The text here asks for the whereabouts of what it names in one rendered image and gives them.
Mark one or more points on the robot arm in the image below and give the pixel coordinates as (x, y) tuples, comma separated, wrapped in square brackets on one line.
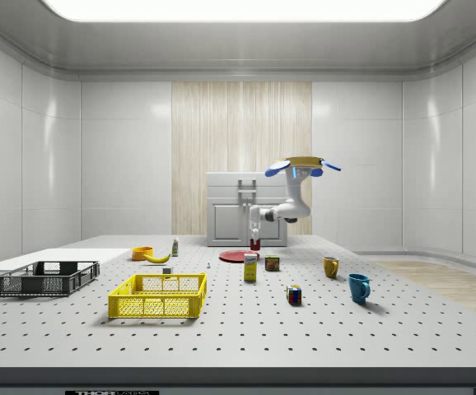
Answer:
[(293, 197)]

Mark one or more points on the flat-sided can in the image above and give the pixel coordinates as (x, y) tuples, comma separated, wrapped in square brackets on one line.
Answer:
[(272, 263)]

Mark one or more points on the white cabinet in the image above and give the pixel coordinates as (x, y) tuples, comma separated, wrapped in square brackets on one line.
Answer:
[(225, 214)]

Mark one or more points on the grey cube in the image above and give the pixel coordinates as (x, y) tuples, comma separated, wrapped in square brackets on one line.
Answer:
[(167, 270)]

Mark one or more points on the yellow mug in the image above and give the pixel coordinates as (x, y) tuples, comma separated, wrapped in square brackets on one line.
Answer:
[(329, 267)]

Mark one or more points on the red plate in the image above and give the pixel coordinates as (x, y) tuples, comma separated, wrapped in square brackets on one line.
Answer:
[(234, 256)]

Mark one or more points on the yellow bowl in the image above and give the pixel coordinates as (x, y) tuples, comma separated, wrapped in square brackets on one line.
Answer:
[(140, 252)]

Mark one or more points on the small white bottle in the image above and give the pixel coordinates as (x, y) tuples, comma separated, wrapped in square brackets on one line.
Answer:
[(175, 248)]

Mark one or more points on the banana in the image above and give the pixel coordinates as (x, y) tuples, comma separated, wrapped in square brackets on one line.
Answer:
[(157, 259)]

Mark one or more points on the puzzle cube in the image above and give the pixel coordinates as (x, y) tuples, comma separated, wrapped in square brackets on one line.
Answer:
[(294, 295)]

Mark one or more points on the white and yellow box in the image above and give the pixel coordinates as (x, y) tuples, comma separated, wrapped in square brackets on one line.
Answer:
[(250, 269)]

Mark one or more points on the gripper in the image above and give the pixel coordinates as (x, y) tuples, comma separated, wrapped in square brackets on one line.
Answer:
[(255, 228)]

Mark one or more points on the yellow basket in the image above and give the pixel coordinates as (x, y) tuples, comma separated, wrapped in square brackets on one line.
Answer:
[(155, 306)]

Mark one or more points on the red mug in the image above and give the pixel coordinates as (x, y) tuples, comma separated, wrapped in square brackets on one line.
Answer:
[(255, 245)]

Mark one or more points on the white board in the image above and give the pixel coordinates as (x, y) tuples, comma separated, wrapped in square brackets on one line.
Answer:
[(57, 257)]

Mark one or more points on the blue mug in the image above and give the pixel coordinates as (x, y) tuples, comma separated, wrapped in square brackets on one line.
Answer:
[(357, 290)]

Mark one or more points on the dark grey basket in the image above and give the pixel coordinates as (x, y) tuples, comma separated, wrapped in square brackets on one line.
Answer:
[(40, 284)]

